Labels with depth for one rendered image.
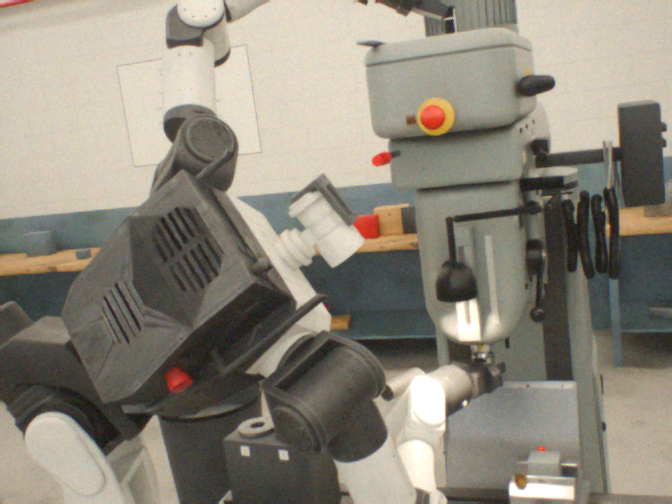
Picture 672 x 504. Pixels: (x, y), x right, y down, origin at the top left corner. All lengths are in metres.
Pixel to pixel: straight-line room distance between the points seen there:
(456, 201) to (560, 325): 0.61
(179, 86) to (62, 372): 0.49
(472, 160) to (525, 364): 0.75
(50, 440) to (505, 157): 0.87
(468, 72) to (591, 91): 4.42
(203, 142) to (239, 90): 5.11
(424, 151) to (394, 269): 4.65
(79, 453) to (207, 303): 0.36
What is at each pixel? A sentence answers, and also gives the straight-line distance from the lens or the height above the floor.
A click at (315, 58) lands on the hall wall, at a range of 6.08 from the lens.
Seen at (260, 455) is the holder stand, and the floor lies 1.07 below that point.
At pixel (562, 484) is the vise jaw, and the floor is 1.02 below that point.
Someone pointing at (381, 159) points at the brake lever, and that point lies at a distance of 1.31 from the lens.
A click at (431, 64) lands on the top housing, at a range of 1.32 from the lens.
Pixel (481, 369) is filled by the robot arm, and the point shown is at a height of 1.26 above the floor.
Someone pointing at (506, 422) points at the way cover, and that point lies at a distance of 2.03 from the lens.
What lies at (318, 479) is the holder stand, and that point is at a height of 1.01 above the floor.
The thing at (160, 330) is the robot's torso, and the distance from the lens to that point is 1.04.
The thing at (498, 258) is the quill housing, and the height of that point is 1.48.
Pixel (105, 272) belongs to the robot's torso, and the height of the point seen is 1.61.
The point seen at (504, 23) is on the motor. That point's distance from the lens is 1.73.
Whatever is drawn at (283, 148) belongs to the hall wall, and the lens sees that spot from 6.20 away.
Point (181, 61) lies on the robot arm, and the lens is 1.36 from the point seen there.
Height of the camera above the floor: 1.79
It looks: 10 degrees down
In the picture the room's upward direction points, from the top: 7 degrees counter-clockwise
